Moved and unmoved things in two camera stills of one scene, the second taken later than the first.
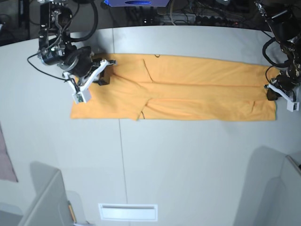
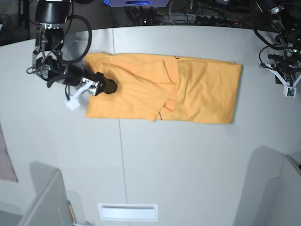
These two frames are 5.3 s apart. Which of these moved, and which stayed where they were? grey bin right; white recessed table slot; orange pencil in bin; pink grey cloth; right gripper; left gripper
Moved: right gripper; left gripper
Stayed: white recessed table slot; pink grey cloth; grey bin right; orange pencil in bin
